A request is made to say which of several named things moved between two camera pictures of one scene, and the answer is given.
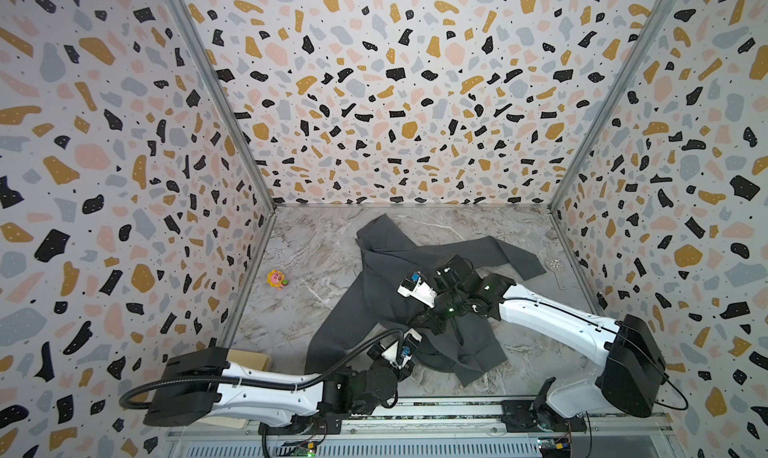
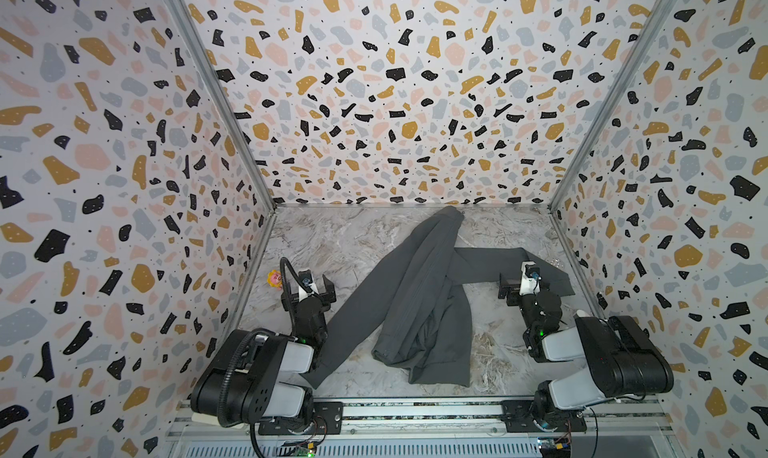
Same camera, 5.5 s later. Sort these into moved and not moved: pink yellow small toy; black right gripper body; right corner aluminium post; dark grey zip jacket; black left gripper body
Moved: black left gripper body; dark grey zip jacket; black right gripper body
Not moved: right corner aluminium post; pink yellow small toy
